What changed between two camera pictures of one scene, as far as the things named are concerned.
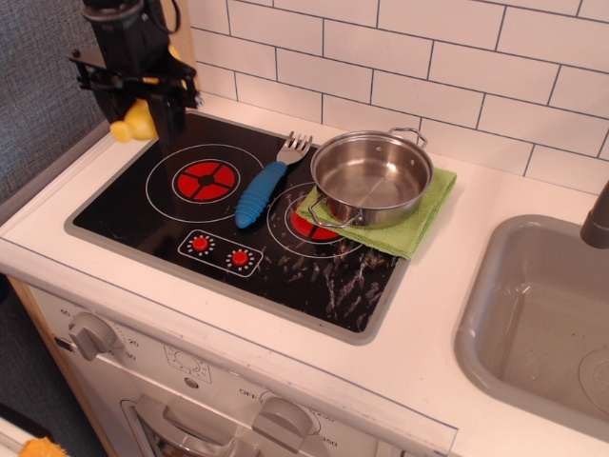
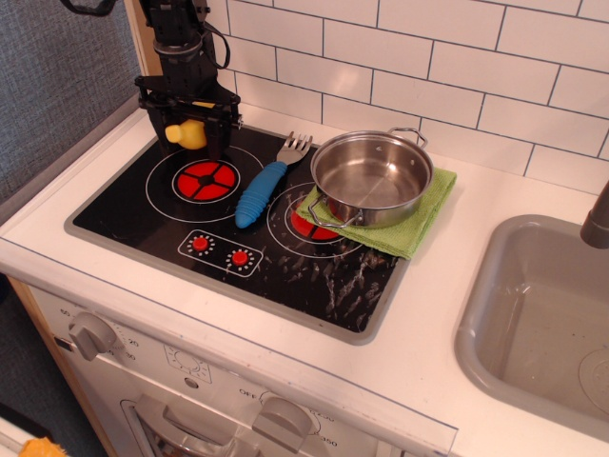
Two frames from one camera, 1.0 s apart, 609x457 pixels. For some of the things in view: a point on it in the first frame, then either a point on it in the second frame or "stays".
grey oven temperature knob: x=284 y=422 stays
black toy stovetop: x=174 y=208 stays
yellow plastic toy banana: x=139 y=122 to x=189 y=134
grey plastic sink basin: x=532 y=319 stays
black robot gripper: x=132 y=39 to x=188 y=84
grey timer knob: x=90 y=334 stays
